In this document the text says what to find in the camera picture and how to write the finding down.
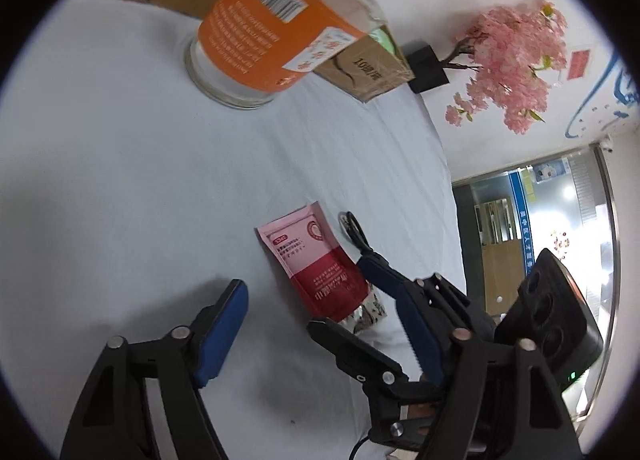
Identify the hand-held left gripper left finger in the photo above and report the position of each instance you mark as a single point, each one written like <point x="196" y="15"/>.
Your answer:
<point x="220" y="330"/>

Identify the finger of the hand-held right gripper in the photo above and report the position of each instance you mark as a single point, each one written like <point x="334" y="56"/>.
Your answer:
<point x="380" y="270"/>
<point x="350" y="345"/>

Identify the brown cardboard box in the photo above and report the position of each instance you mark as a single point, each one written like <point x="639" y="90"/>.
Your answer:
<point x="370" y="74"/>

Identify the black scissors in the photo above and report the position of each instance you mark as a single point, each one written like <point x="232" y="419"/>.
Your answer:
<point x="356" y="232"/>

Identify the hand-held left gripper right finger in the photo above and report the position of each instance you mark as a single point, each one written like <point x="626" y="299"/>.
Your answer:
<point x="425" y="350"/>

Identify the red wall sign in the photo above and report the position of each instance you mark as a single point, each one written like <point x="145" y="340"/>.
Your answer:
<point x="579" y="64"/>

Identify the glass door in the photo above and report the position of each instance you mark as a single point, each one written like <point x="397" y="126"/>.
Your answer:
<point x="500" y="220"/>

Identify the black plant pot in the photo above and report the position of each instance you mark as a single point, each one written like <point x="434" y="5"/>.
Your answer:
<point x="425" y="67"/>

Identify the orange carton box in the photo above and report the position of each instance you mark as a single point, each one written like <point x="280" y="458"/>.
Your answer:
<point x="260" y="39"/>

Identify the clear glass jar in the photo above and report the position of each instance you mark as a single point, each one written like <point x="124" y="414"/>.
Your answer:
<point x="225" y="89"/>

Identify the blue wall decal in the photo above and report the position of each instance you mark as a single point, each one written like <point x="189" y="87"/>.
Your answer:
<point x="572" y="128"/>

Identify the white tablecloth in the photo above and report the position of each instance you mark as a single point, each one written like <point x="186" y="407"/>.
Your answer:
<point x="125" y="190"/>

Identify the pink and red wipes packet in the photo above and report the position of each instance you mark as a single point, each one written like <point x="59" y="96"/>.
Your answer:
<point x="315" y="260"/>

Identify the pink artificial blossom tree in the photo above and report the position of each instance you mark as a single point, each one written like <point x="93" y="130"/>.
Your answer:
<point x="515" y="64"/>

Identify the person's right hand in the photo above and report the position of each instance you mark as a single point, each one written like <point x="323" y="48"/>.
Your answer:
<point x="422" y="411"/>

